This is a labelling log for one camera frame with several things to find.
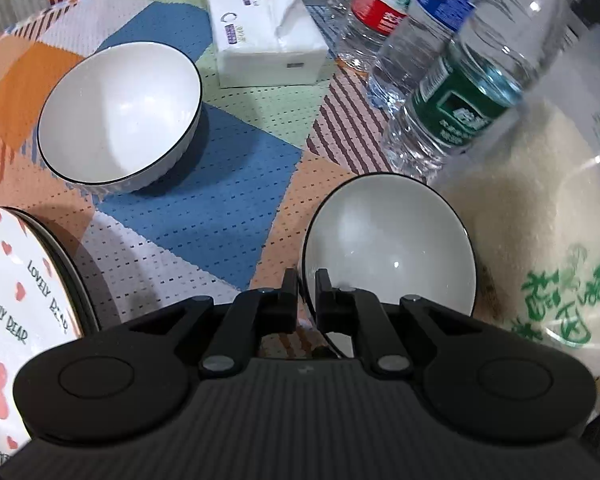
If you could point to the blue fried egg plate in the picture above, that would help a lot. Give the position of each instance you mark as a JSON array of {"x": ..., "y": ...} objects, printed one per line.
[{"x": 69, "y": 270}]

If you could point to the clear bag of rice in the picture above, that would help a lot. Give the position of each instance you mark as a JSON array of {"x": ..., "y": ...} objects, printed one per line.
[{"x": 530, "y": 210}]

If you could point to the green label water bottle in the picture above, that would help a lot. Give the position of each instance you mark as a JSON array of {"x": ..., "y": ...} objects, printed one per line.
[{"x": 455, "y": 110}]

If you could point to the white tissue pack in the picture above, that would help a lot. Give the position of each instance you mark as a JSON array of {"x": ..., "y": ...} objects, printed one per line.
[{"x": 260, "y": 55}]

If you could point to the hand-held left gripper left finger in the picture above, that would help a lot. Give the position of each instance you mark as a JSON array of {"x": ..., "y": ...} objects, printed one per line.
[{"x": 289, "y": 305}]

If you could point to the white ribbed bowl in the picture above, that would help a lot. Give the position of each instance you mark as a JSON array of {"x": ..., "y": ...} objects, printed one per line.
[
  {"x": 390, "y": 240},
  {"x": 120, "y": 110}
]

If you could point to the patchwork tablecloth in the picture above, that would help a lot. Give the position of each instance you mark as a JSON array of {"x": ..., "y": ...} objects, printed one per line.
[{"x": 205, "y": 200}]

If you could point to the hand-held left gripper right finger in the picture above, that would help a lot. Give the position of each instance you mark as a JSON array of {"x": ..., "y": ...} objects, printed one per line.
[{"x": 324, "y": 305}]

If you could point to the red label water bottle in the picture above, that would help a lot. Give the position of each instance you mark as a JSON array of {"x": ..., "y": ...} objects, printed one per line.
[{"x": 375, "y": 5}]

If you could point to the pink rabbit print plate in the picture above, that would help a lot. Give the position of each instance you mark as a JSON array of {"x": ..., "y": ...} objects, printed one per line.
[{"x": 20, "y": 310}]

